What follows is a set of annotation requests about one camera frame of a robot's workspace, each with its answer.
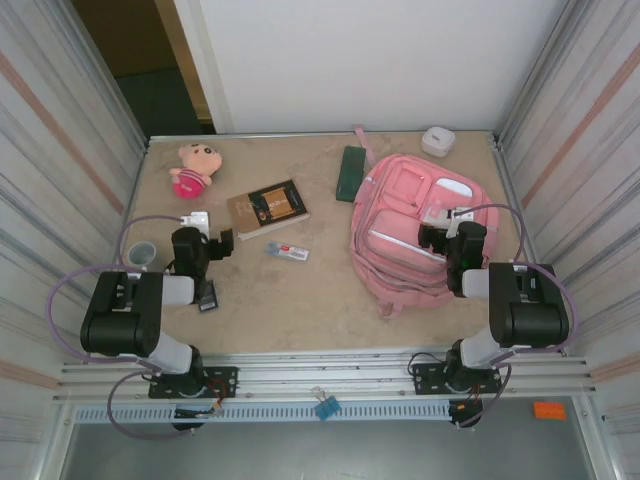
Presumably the pink backpack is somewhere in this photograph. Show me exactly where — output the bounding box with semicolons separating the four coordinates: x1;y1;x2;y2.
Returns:
349;124;501;321

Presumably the brown book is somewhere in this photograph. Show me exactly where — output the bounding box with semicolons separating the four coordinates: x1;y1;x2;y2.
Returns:
226;179;312;242

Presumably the blue white pen pack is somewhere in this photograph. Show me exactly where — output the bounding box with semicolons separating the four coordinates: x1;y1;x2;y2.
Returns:
265;241;312;263

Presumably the green pencil case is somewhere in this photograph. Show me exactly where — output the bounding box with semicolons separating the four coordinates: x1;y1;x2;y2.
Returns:
334;145;369;204

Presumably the grey tape roll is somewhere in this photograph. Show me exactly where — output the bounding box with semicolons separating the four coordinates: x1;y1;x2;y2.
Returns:
127;241;160;270

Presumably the small dark card holder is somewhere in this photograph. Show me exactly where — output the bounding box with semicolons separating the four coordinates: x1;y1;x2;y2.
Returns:
198;279;221;314

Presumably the pink plush doll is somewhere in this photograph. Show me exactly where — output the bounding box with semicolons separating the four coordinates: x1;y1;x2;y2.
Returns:
168;143;224;201

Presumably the small white case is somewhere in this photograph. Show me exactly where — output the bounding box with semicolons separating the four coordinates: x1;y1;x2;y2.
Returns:
419;126;456;159

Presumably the orange plastic block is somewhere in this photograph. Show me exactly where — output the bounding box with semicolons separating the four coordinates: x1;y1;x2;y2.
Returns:
532;401;568;421

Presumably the blue binder clip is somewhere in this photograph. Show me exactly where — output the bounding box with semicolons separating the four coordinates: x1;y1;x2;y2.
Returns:
310;385;341;420

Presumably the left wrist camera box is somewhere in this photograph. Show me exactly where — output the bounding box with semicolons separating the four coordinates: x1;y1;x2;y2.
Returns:
179;210;210;234

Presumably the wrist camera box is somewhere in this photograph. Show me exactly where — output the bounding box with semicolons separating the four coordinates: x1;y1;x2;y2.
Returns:
423;205;474;236
179;210;210;234

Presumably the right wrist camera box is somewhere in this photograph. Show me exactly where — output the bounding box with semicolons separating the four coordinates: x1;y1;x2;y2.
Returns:
423;205;474;236

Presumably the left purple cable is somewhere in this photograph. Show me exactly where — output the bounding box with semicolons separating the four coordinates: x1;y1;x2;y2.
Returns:
47;213;211;441

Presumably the purple cable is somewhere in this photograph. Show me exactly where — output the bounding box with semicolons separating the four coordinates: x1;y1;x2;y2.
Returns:
452;203;581;431
47;213;211;441

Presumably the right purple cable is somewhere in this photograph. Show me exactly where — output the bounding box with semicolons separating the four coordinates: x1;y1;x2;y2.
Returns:
452;203;581;431

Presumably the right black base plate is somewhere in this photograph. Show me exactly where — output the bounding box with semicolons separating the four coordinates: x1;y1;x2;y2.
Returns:
410;362;503;396

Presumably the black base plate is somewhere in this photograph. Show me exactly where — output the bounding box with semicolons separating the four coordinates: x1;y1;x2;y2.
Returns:
148;366;240;400
410;362;503;396

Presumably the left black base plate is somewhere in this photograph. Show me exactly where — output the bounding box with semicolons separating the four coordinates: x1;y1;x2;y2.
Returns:
148;366;240;400

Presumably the aluminium table frame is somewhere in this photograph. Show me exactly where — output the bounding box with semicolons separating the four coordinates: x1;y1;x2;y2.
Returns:
52;130;599;405

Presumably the white door frame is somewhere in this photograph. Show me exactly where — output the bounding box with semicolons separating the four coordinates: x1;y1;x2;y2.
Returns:
154;0;236;135

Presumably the white slotted cable duct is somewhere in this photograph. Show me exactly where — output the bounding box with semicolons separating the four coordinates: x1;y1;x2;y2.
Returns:
72;403;454;424

